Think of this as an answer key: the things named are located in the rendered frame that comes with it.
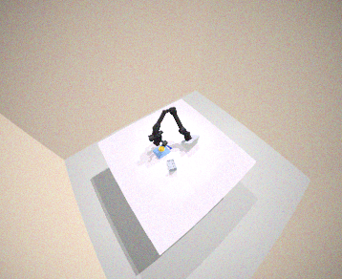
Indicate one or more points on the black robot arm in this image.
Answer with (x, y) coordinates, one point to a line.
(156, 134)

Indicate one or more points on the grey dish rack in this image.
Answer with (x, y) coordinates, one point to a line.
(171, 165)

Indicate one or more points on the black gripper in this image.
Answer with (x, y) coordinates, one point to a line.
(164, 143)

